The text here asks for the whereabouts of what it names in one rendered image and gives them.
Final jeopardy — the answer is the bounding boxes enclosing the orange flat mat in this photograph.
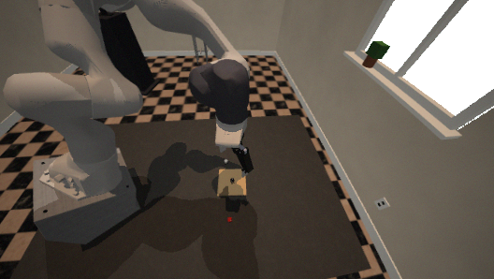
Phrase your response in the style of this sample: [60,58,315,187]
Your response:
[217,169,246,196]

